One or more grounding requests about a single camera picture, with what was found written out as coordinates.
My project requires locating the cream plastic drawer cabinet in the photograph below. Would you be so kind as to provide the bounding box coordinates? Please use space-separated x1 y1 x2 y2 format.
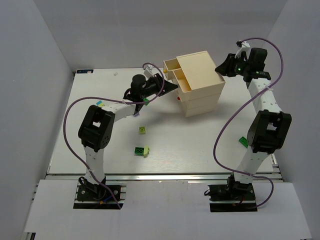
165 51 225 117

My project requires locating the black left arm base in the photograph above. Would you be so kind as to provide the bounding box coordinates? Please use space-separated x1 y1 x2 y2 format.
73 176 126 210

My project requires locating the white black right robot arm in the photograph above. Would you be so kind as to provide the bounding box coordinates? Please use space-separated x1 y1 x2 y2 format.
215 46 292 187

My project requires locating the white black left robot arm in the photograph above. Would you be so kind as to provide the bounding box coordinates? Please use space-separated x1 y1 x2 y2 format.
78 73 178 184

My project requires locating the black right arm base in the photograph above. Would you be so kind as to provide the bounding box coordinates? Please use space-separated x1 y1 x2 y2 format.
203 175 258 213

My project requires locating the dark green sloped lego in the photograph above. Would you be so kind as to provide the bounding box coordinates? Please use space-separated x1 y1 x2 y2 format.
143 98 150 106

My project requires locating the lime green lego centre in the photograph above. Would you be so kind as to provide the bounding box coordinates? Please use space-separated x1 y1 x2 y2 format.
139 126 146 135

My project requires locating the lime green lego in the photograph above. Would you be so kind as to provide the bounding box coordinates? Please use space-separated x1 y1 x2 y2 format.
143 145 150 158
139 126 146 135

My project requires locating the lime green lego front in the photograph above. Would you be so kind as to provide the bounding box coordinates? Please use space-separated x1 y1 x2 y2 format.
143 145 150 158

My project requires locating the dark green lego front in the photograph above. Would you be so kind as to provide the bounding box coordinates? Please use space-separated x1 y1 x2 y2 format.
134 147 145 156

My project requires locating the black table label left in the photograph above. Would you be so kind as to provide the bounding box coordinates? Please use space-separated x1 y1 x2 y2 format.
76 69 94 74

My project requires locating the green flat lego right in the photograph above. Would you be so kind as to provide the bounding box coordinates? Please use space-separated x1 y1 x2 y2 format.
238 136 248 148

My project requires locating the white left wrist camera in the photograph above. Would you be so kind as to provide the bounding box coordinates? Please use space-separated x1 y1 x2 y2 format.
142 64 154 79

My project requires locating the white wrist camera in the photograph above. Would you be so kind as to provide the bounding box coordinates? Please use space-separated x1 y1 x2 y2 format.
235 40 251 59
142 64 154 79

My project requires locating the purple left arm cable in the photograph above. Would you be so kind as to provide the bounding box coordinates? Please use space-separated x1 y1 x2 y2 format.
63 62 166 210

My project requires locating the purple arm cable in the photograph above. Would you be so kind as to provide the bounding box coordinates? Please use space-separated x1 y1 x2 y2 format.
212 37 285 208
63 62 166 210

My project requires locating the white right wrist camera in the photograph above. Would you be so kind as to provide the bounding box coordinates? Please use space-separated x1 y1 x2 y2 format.
235 40 251 59

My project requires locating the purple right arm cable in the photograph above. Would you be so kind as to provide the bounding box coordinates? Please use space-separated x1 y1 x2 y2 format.
212 37 285 208

